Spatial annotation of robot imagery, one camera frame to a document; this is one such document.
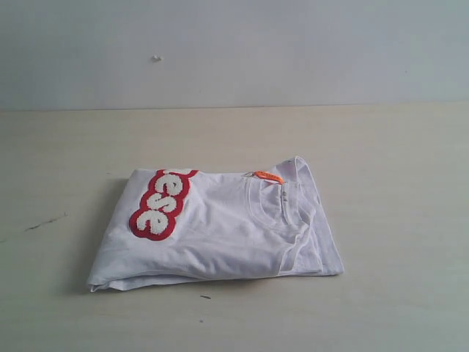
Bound white t-shirt red Chinese patch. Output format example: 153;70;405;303
87;156;344;292

